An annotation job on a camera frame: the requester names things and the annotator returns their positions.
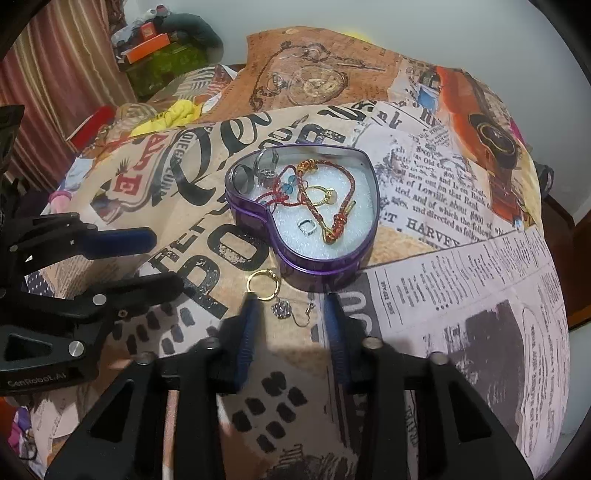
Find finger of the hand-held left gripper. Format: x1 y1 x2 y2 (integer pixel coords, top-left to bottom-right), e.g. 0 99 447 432
11 212 157 273
0 271 185 372

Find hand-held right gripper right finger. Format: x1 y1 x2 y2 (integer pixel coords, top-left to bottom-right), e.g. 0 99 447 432
323 292 534 480

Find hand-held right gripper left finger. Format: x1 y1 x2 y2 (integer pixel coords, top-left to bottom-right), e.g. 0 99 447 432
44 295 262 480

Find gold hoop ring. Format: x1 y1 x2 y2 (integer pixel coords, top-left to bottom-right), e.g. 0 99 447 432
246 270 281 294

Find purple heart-shaped tin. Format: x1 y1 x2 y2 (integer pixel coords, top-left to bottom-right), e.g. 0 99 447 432
225 143 380 280

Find gold pearl ring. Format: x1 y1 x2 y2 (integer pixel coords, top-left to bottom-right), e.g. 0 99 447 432
307 185 340 208

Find red string blue bead bracelet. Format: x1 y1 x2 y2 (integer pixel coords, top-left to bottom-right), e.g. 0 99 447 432
256 173 305 214

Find dark wide band ring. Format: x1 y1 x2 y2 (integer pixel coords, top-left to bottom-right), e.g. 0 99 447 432
233 165 257 195

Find red gold braided bracelet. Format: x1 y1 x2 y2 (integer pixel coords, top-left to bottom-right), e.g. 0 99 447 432
295 159 358 245

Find silver hoop earring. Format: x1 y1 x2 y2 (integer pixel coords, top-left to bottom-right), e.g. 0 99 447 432
253 148 281 185

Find red box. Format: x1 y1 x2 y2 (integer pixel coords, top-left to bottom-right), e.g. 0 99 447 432
69 105 116 148

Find yellow cloth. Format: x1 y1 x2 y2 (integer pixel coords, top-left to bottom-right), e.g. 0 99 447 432
130 99 204 137

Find newspaper print blanket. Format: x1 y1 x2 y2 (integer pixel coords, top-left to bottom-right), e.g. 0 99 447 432
21 25 571 480

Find green patterned bag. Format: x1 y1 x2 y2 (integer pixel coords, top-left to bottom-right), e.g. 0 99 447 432
124 44 208 100

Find striped red curtain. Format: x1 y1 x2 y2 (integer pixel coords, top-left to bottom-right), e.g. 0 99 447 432
0 0 139 195

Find flat orange box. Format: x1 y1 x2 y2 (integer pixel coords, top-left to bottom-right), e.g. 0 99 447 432
121 33 171 65

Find dark grey plush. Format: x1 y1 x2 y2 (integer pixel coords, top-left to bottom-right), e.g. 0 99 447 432
166 13 225 49

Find dark bag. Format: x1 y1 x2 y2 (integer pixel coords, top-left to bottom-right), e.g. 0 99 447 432
536 164 555 195

